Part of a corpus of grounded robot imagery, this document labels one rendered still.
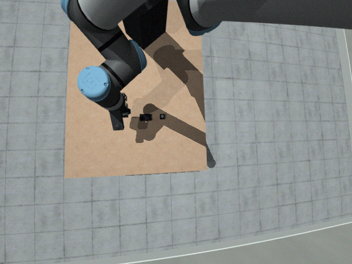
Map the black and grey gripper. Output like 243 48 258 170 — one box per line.
121 93 131 116

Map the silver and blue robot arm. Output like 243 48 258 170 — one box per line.
60 0 352 130

